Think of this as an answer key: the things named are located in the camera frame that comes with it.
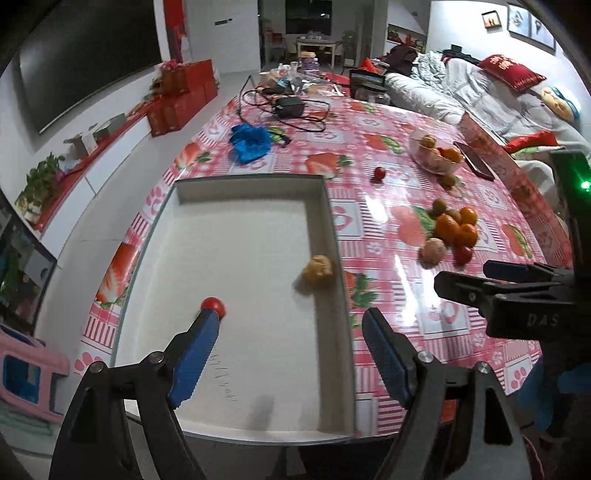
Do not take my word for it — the dark window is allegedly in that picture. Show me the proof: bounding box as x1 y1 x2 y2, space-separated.
285 0 333 35

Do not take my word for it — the green potted plant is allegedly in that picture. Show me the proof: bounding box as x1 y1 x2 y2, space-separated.
16 154 65 217

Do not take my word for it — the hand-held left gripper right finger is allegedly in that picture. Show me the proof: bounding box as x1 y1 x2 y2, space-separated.
361 307 548 480

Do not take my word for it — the crumpled blue glove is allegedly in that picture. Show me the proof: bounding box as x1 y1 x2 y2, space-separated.
229 123 273 163

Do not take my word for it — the walnut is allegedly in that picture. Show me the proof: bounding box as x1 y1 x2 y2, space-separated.
302 255 334 286
419 237 448 268

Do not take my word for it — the small grey box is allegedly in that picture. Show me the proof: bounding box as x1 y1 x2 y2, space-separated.
93 114 126 141

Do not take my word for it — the wall painting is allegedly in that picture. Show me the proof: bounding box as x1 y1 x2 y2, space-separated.
387 23 426 51

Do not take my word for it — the black smartphone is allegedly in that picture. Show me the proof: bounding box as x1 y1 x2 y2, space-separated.
454 141 495 181

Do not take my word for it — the white tv cabinet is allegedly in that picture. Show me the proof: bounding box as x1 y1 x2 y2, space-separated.
32 108 160 247

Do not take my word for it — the cartoon face pillow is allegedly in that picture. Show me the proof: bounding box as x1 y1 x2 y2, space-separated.
538 85 580 121

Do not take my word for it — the dark framed panel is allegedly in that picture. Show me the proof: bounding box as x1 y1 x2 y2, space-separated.
0 194 58 335

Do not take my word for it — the black framed screen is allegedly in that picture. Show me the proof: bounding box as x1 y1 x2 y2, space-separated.
349 69 386 100

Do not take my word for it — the red door banner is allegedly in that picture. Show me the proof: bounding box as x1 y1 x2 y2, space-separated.
164 0 190 63

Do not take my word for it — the white cardboard tray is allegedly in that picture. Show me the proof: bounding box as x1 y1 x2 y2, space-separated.
111 173 357 446

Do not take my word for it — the grey covered sofa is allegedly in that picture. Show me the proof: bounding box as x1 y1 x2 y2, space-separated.
385 51 591 195

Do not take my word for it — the clear plastic bag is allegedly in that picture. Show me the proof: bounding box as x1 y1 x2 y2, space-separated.
265 67 296 88

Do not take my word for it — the peeled mandarin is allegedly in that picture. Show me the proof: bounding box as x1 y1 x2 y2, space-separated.
422 148 451 172

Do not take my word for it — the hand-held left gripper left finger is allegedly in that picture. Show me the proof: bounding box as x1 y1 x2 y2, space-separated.
48 308 221 480

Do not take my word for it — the small white box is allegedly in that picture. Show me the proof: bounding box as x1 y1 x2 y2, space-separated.
65 133 99 155

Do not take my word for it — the black power adapter with cables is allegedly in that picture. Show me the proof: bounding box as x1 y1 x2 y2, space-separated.
238 74 331 134

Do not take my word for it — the stack of red gift boxes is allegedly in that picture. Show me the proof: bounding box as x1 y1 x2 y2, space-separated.
147 59 219 138

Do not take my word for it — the red cushion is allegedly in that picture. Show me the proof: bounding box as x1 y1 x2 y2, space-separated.
503 130 559 155

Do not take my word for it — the grey white blanket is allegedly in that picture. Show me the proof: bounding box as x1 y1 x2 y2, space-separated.
413 50 455 93

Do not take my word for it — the dark blue garment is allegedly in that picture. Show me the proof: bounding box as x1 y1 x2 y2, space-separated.
517 344 591 437

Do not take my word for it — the white dining table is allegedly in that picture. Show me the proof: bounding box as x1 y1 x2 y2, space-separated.
295 38 342 65

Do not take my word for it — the clear glass bowl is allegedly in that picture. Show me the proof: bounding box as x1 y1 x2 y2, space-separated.
410 131 464 175

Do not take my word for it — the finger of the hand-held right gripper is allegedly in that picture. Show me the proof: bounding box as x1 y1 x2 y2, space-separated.
483 260 575 284
434 271 513 319

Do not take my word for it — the red square pillow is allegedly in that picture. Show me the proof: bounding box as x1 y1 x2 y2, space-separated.
477 54 547 92

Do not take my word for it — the dark clothing pile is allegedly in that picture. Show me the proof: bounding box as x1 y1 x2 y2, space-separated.
385 46 419 75

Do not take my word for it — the black television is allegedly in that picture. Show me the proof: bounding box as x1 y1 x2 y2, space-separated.
18 0 164 134

